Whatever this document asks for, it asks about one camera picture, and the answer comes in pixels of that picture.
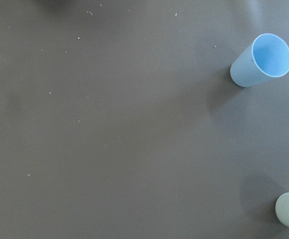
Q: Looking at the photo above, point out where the blue plastic cup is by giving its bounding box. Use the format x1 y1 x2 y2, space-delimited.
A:
230 33 289 88

